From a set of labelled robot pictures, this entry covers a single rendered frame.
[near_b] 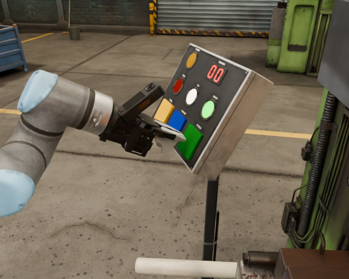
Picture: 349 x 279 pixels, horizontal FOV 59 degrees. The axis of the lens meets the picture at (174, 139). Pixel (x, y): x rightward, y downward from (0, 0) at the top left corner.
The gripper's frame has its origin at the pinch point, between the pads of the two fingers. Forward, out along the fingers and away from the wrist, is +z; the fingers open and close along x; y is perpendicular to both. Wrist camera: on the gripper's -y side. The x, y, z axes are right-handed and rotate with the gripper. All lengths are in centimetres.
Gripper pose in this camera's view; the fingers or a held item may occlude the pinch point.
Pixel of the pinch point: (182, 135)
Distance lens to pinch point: 78.1
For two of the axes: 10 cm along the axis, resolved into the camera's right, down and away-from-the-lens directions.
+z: 8.1, 2.9, 5.1
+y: -4.7, 8.5, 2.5
